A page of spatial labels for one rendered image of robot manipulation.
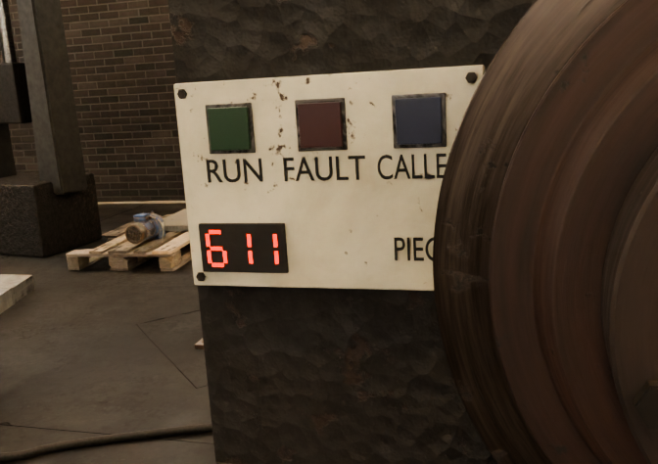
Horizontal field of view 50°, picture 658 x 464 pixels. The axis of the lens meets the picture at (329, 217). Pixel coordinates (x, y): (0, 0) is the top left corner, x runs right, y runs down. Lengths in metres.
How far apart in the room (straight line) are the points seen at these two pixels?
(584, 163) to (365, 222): 0.24
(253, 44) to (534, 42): 0.27
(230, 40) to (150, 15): 6.85
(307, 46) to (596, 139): 0.29
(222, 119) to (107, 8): 7.12
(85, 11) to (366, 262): 7.33
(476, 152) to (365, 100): 0.17
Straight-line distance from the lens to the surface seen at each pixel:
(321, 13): 0.61
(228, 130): 0.61
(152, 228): 5.11
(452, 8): 0.59
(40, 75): 5.66
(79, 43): 7.89
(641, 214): 0.36
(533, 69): 0.43
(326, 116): 0.58
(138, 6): 7.54
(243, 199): 0.62
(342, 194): 0.59
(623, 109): 0.39
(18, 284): 4.71
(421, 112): 0.56
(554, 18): 0.43
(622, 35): 0.41
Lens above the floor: 1.24
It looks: 12 degrees down
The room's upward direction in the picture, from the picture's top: 4 degrees counter-clockwise
